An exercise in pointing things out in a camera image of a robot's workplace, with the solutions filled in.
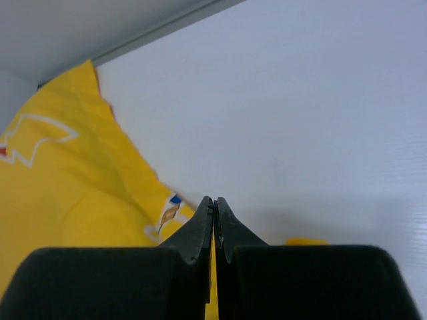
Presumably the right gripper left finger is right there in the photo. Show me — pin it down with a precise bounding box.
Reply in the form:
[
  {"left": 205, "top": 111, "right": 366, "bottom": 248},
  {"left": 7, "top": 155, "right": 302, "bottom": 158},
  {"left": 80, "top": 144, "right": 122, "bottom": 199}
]
[{"left": 1, "top": 197, "right": 214, "bottom": 319}]

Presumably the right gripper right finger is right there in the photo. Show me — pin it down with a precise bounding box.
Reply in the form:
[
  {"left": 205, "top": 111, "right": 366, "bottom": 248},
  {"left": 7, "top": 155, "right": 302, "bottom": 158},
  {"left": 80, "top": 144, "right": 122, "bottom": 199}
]
[{"left": 213, "top": 198, "right": 420, "bottom": 319}]

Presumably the yellow pillowcase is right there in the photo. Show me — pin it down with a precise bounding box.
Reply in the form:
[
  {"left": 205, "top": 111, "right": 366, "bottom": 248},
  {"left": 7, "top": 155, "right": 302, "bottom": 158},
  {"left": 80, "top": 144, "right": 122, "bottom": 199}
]
[{"left": 0, "top": 59, "right": 331, "bottom": 320}]

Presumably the aluminium table frame rail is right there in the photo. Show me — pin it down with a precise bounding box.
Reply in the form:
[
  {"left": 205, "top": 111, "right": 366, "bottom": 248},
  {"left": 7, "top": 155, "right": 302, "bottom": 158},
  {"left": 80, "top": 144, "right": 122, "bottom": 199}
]
[{"left": 33, "top": 1, "right": 238, "bottom": 85}]

